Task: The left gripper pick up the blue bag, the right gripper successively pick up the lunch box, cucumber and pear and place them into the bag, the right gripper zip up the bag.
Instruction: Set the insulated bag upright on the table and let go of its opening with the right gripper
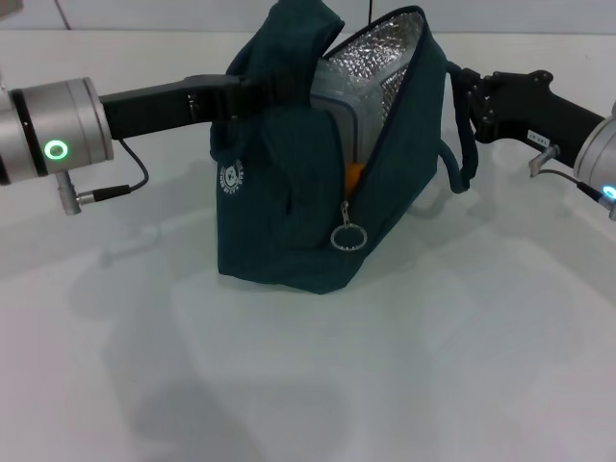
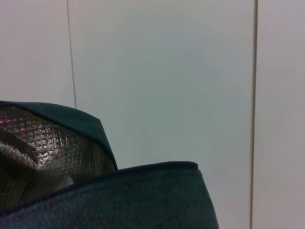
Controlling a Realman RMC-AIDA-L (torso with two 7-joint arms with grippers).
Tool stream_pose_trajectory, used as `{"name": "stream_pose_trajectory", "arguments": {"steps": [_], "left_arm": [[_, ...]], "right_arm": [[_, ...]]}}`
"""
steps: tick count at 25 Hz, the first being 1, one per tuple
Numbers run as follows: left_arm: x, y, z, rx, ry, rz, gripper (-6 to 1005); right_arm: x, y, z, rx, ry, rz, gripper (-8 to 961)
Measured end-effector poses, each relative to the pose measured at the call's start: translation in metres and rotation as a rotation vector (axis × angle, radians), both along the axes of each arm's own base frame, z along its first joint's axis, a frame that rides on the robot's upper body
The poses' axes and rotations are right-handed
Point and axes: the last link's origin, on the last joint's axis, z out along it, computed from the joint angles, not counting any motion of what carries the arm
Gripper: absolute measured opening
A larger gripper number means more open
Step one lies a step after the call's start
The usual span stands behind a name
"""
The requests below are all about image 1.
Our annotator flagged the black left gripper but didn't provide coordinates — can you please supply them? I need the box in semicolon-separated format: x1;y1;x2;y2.
98;73;310;141

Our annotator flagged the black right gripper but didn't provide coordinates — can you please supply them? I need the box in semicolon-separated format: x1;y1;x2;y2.
450;66;607;168

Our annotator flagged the clear plastic lidded container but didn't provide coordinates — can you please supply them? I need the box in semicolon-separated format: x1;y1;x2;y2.
310;57;381;169

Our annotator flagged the dark teal lunch bag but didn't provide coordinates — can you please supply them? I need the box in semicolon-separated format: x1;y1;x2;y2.
210;0;480;295

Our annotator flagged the yellow orange pear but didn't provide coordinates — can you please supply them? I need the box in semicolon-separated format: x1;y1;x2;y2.
346;162;366;198

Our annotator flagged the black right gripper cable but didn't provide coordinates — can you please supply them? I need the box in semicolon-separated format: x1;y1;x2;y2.
527;145;616;213

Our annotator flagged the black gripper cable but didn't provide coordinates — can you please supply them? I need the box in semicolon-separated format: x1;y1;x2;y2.
527;145;616;213
56;139;149;217

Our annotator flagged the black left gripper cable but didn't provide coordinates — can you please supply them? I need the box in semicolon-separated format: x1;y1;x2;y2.
56;139;149;217

